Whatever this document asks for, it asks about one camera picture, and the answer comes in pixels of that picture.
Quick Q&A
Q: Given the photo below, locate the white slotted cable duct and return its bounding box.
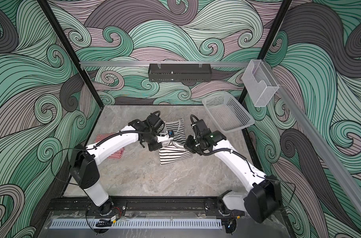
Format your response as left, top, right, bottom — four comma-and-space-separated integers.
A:
49, 218, 223, 230

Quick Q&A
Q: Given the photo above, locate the black white striped tank top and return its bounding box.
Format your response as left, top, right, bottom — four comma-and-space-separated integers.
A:
159, 119, 191, 165

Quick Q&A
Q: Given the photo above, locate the aluminium wall rail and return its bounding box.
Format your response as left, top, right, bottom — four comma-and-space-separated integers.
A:
79, 60, 249, 68

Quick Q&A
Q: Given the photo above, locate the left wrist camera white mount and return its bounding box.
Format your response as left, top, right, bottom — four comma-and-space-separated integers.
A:
157, 131, 175, 146

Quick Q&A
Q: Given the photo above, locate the white plastic laundry basket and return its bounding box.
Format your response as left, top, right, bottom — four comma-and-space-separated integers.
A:
202, 93, 255, 133

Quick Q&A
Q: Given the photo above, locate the black wall mounted tray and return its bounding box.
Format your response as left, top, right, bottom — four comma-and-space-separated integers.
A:
148, 64, 212, 82

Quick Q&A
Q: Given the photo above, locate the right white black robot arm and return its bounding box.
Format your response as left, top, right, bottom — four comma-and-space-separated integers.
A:
184, 115, 282, 223

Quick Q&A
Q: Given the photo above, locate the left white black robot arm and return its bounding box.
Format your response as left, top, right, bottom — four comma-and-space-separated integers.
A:
69, 111, 175, 216

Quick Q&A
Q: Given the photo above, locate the red white striped tank top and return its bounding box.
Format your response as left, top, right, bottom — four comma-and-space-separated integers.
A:
94, 133, 125, 160

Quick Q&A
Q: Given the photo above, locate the clear plastic wall bin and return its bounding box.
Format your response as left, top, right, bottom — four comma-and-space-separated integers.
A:
242, 59, 279, 107

